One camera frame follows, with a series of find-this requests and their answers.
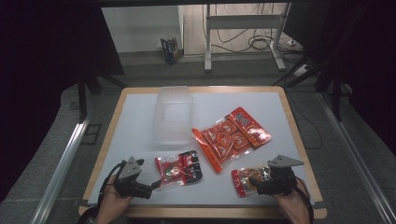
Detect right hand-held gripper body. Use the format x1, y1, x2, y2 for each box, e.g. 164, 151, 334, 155
264, 154, 305, 197

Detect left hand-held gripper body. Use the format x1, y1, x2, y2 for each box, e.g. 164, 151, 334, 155
113, 156, 153, 200

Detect small red clear snack packet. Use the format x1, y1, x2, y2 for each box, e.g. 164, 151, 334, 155
231, 164, 272, 199

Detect small red black snack packet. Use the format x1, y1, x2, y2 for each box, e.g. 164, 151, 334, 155
154, 149, 204, 189

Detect large orange snack packet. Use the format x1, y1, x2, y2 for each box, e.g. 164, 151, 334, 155
191, 106, 273, 175

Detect clear plastic container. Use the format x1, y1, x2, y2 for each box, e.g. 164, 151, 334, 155
153, 86, 194, 146

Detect person's right hand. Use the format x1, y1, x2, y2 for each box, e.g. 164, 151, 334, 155
274, 178, 311, 213

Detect person's left hand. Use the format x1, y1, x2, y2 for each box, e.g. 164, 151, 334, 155
96, 175, 134, 216

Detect black floor plate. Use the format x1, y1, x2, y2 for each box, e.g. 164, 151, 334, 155
80, 123, 103, 146

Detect white table mat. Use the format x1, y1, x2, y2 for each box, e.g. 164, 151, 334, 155
88, 91, 316, 206

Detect black stand leg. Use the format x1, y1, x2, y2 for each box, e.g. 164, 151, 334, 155
77, 73, 127, 123

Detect blue box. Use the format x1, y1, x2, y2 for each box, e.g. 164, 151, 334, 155
160, 36, 182, 66

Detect black tripod legs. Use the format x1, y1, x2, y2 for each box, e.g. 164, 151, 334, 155
271, 52, 344, 123

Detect dark curtain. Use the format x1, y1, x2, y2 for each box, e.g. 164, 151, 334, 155
0, 0, 125, 203
284, 0, 396, 157

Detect white power strip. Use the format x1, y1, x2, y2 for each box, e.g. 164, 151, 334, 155
285, 38, 304, 51

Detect white metal stand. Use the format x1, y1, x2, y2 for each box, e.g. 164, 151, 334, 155
204, 3, 292, 73

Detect left hand-held gripper cable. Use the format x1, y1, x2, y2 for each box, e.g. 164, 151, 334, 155
97, 161, 125, 208

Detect hand-held gripper cable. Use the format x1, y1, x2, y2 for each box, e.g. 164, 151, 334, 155
293, 176, 315, 224
97, 161, 125, 208

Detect right hand-held gripper cable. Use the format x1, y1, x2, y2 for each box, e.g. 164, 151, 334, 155
293, 176, 315, 224

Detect thin black floor cable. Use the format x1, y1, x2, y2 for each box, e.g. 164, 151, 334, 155
289, 95, 324, 150

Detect aluminium rail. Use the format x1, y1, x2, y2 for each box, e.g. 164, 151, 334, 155
30, 119, 92, 224
317, 92, 396, 224

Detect black floor cables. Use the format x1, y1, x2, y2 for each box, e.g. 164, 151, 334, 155
214, 3, 283, 54

